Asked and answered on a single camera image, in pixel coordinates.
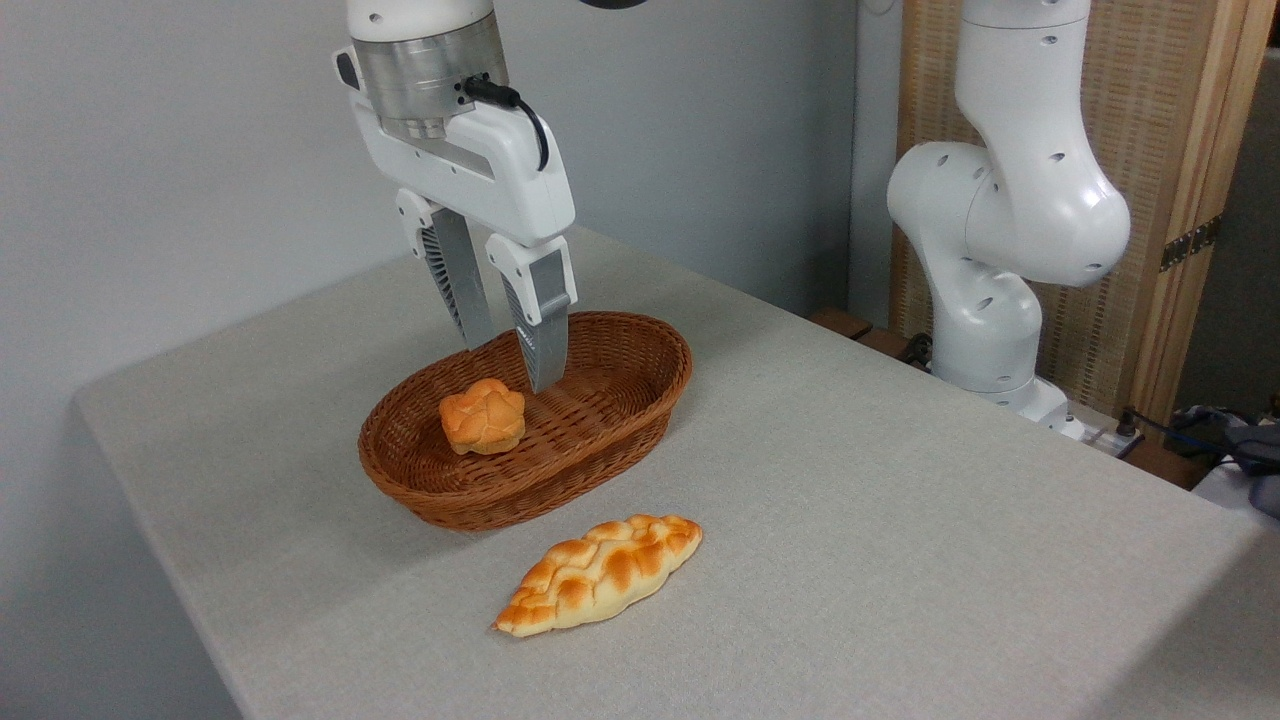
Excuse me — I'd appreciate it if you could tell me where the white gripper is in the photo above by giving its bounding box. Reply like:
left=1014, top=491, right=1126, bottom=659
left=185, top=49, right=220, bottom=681
left=333, top=45, right=579, bottom=395

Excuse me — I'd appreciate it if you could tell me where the long braided bread loaf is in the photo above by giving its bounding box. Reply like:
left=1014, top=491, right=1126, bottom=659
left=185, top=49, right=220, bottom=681
left=491, top=514, right=704, bottom=639

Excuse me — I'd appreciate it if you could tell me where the round orange bread bun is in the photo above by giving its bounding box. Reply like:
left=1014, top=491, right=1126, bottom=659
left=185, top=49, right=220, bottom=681
left=439, top=378, right=527, bottom=457

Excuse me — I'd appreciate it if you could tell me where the brown wicker oval basket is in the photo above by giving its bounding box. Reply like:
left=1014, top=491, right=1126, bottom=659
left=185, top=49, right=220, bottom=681
left=358, top=311, right=693, bottom=532

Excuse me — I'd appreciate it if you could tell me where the brown wooden base board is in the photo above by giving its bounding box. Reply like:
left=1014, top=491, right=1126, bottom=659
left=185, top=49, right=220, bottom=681
left=808, top=307, right=933, bottom=369

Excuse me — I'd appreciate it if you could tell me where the wooden woven folding screen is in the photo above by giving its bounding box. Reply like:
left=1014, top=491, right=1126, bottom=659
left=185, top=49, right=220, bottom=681
left=889, top=0, right=1280, bottom=423

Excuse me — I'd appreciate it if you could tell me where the brass screen hinge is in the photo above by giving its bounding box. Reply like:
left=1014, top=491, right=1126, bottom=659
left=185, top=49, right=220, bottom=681
left=1159, top=214, right=1223, bottom=273

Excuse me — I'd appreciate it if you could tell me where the grey blue bundled object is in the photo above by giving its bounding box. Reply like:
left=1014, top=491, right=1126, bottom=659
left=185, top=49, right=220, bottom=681
left=1178, top=398, right=1280, bottom=521

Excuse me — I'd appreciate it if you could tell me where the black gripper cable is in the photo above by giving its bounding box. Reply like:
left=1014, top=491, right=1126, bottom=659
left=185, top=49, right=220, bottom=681
left=461, top=75, right=551, bottom=172

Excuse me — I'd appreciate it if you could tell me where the black cable at base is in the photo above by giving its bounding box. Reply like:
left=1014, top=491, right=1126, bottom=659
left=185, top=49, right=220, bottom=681
left=1112, top=404, right=1246, bottom=463

